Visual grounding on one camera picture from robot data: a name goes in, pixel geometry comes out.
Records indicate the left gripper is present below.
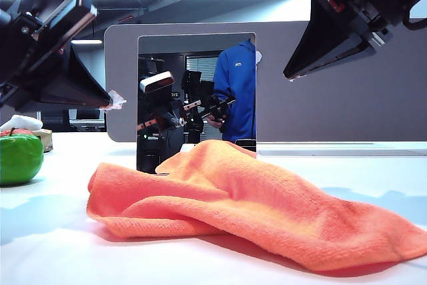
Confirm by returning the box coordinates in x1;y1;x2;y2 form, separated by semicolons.
0;11;127;111

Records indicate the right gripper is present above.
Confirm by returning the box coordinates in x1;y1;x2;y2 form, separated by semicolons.
282;0;401;81

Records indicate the orange microfibre cloth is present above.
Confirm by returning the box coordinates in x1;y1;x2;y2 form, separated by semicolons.
86;139;427;272

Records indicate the silver framed rectangular mirror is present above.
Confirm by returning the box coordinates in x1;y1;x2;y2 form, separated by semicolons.
136;33;258;175

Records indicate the long grey desk partition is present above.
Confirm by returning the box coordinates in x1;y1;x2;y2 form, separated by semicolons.
103;19;427;144

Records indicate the brown tissue box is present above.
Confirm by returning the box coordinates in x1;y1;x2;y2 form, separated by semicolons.
1;127;54;154

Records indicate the white tissue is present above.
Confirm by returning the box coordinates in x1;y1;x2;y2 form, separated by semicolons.
0;114;44;131

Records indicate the green apple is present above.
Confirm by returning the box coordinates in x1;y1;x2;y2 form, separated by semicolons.
0;127;45;186

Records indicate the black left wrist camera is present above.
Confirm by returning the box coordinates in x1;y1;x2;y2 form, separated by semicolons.
18;0;98;45

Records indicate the desk cable tray lid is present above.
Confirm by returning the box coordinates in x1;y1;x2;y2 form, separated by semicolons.
258;150;427;158

